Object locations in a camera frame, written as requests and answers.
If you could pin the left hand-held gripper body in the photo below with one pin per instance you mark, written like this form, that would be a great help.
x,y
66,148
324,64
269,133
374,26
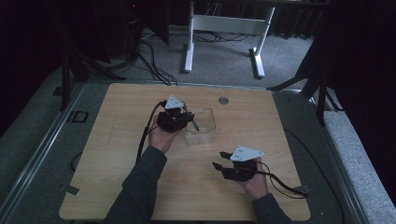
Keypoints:
x,y
171,116

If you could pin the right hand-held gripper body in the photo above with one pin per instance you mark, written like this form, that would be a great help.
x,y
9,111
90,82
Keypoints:
x,y
243,166

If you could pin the clear plastic container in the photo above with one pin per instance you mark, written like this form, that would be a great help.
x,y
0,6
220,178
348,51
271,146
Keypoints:
x,y
204,127

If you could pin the person's right hand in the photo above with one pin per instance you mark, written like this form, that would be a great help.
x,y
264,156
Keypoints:
x,y
257,183

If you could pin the person's left hand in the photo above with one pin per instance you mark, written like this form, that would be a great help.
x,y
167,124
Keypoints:
x,y
162,138

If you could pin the grey round table grommet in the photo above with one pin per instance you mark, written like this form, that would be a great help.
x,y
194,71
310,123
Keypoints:
x,y
223,100

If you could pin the grey tape piece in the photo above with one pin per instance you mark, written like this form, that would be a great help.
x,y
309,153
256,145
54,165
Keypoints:
x,y
303,188
70,189

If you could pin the black metal stand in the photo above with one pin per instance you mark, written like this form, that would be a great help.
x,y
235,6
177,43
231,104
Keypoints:
x,y
66,81
320,93

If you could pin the black rectangular floor frame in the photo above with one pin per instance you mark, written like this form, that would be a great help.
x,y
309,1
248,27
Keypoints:
x,y
79,116

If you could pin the aluminium floor rail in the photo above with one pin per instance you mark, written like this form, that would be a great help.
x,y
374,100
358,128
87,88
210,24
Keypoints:
x,y
37,146
339,168

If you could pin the white metal desk frame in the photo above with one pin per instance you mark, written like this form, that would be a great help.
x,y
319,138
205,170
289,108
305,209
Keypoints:
x,y
229,24

